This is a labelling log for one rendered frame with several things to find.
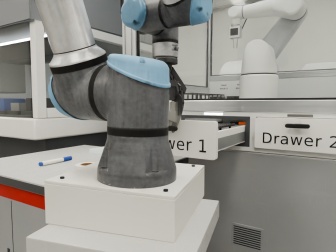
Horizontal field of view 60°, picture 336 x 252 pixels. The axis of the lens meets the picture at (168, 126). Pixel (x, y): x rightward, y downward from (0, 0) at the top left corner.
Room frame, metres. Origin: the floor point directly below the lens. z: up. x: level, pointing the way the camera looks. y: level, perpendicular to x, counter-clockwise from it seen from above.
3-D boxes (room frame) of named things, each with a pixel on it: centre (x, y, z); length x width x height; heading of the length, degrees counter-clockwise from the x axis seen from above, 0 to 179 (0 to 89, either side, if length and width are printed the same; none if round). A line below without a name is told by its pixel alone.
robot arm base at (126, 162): (0.55, 0.06, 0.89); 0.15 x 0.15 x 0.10
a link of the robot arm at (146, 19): (0.76, 0.05, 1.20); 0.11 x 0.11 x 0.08; 56
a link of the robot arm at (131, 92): (0.56, 0.06, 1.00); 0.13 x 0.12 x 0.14; 56
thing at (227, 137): (1.07, -0.13, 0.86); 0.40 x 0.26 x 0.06; 148
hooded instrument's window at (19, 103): (2.35, 1.09, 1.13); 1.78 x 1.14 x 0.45; 58
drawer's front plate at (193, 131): (0.89, -0.02, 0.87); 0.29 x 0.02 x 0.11; 58
